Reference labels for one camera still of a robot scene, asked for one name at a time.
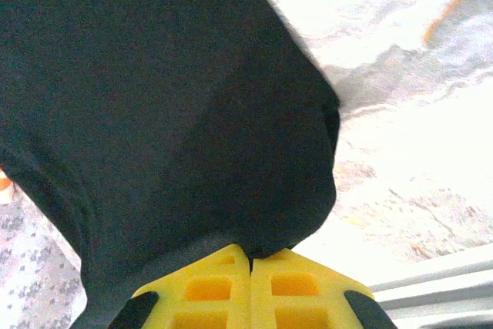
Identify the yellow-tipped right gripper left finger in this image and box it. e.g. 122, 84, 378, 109
110, 243, 253, 329

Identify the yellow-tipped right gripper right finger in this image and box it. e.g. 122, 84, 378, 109
250, 247, 398, 329

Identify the black t-shirt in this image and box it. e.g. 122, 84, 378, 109
0, 0, 343, 329

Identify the aluminium mounting rail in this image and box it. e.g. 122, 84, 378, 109
367, 252, 493, 329

